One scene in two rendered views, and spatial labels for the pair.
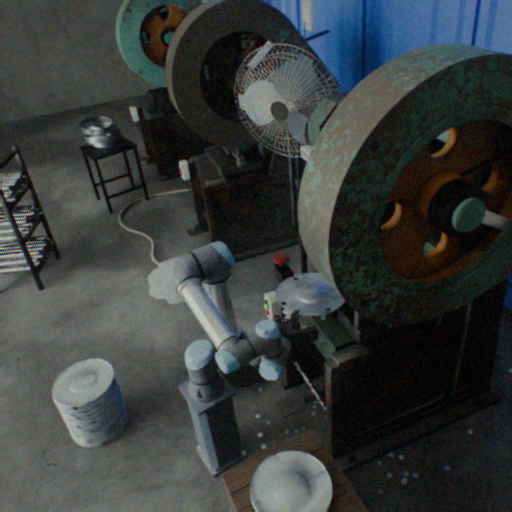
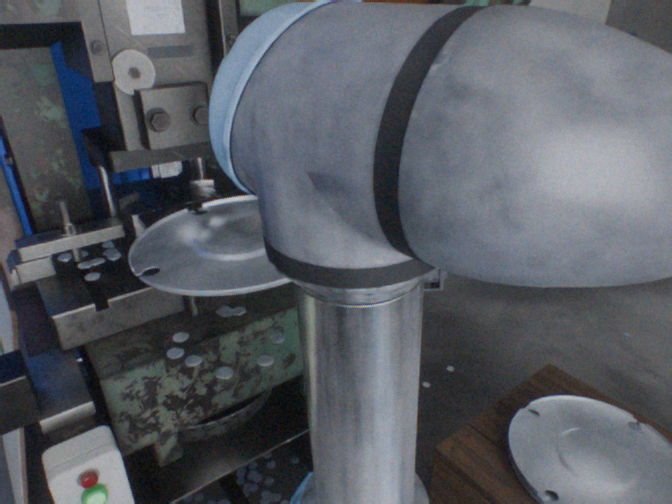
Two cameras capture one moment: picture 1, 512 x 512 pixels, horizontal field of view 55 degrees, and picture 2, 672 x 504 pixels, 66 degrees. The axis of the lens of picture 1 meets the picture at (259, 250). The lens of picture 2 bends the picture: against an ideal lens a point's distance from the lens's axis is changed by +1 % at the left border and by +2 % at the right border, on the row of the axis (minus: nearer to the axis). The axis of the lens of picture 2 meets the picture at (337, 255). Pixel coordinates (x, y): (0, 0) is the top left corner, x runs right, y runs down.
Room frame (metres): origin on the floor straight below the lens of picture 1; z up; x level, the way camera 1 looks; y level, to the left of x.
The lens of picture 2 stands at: (1.59, 0.44, 1.10)
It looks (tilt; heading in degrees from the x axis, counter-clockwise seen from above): 28 degrees down; 253
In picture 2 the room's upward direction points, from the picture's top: straight up
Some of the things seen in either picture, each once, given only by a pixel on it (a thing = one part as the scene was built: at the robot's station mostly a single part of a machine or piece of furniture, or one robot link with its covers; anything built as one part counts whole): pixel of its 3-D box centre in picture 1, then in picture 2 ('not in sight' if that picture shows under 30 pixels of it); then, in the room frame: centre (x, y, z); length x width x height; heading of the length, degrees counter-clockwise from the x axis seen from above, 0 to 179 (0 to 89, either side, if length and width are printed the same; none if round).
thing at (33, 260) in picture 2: not in sight; (63, 232); (1.79, -0.37, 0.76); 0.17 x 0.06 x 0.10; 18
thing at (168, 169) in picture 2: not in sight; (165, 163); (1.63, -0.41, 0.84); 0.05 x 0.03 x 0.04; 18
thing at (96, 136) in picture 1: (111, 160); not in sight; (4.26, 1.25, 0.40); 0.45 x 0.40 x 0.79; 30
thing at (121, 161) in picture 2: not in sight; (159, 147); (1.63, -0.42, 0.86); 0.20 x 0.16 x 0.05; 18
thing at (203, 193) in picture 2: not in sight; (172, 208); (1.63, -0.42, 0.76); 0.15 x 0.09 x 0.05; 18
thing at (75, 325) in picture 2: (361, 295); (178, 249); (1.63, -0.42, 0.68); 0.45 x 0.30 x 0.06; 18
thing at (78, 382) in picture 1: (83, 381); not in sight; (1.66, 0.91, 0.31); 0.29 x 0.29 x 0.01
